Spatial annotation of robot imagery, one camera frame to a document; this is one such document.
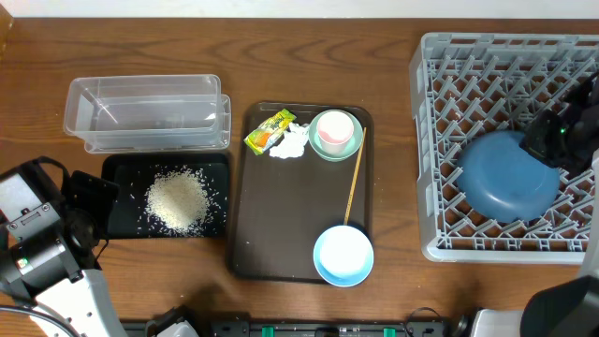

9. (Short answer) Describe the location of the dark blue bowl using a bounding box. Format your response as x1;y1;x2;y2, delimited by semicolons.
457;130;560;223

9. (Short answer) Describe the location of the pile of rice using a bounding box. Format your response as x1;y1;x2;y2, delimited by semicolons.
129;165;226;238

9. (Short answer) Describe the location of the pink cup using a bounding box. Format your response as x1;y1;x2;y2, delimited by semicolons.
316;110;355;155

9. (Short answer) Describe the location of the light blue bowl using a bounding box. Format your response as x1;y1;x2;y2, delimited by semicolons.
313;225;374;287

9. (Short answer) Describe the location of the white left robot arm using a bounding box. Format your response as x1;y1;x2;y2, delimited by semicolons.
1;156;126;336

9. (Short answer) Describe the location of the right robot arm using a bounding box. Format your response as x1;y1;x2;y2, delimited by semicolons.
458;74;598;337

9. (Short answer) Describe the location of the grey dishwasher rack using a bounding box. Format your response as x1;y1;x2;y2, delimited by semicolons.
409;33;598;265

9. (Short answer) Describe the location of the black tray bin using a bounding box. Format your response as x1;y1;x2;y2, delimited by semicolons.
102;153;230;239

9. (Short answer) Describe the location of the clear plastic bin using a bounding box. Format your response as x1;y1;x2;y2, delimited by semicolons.
64;74;232;154

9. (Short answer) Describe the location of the yellow green snack wrapper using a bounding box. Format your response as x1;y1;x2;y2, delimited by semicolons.
244;109;296;155

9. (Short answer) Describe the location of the wooden chopstick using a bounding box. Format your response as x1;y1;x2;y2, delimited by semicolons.
343;127;367;226

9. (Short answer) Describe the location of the green bowl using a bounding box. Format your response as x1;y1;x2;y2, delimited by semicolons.
309;110;363;162

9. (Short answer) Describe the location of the crumpled white tissue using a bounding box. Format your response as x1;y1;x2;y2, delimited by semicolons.
269;123;309;159

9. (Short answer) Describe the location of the brown serving tray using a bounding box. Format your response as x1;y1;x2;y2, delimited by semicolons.
227;106;374;284

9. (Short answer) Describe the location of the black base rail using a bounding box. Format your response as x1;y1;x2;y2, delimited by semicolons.
122;306;472;337

